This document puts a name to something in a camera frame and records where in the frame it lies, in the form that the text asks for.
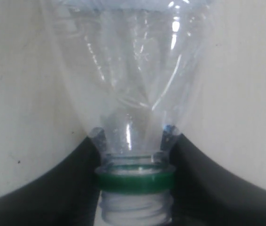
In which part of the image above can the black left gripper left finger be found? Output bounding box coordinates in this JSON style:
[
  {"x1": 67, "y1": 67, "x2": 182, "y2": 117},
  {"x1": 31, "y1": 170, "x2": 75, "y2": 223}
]
[{"x1": 0, "y1": 138, "x2": 100, "y2": 226}]

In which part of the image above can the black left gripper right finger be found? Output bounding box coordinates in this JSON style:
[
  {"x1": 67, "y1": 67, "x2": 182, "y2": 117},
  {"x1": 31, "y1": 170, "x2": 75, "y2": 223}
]
[{"x1": 163, "y1": 132, "x2": 266, "y2": 226}]

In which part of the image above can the clear plastic water bottle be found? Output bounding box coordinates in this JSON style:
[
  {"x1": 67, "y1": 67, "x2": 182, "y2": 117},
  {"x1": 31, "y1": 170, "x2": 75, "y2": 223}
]
[{"x1": 42, "y1": 0, "x2": 211, "y2": 226}]

